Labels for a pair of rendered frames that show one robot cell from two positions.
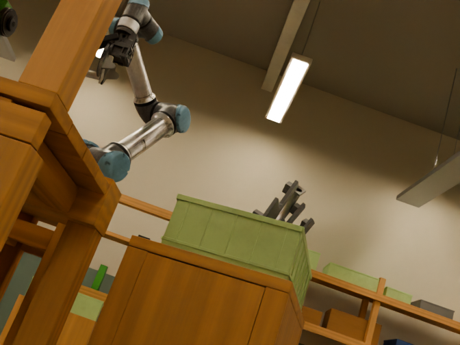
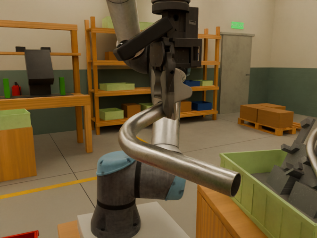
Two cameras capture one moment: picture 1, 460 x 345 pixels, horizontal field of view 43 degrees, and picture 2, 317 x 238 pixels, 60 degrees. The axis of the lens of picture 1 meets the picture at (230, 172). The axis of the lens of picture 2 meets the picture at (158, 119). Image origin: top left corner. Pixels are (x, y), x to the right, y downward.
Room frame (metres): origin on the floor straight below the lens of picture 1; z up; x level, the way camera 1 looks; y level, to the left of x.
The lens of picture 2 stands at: (1.40, 0.81, 1.39)
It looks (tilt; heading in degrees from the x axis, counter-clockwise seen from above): 12 degrees down; 332
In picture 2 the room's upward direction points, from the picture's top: straight up
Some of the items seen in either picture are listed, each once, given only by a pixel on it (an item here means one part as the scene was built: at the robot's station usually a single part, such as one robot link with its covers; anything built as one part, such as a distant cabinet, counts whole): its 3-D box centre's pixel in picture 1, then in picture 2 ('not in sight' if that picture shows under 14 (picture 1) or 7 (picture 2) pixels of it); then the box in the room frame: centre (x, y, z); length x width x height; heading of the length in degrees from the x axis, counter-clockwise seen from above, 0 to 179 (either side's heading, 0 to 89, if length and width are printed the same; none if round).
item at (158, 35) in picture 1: (145, 29); not in sight; (1.97, 0.49, 1.59); 0.11 x 0.11 x 0.08; 59
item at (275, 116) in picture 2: not in sight; (271, 117); (5.36, -4.10, 0.22); 1.20 x 0.81 x 0.44; 175
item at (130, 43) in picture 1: (121, 46); (173, 38); (1.88, 0.52, 1.43); 0.09 x 0.08 x 0.12; 83
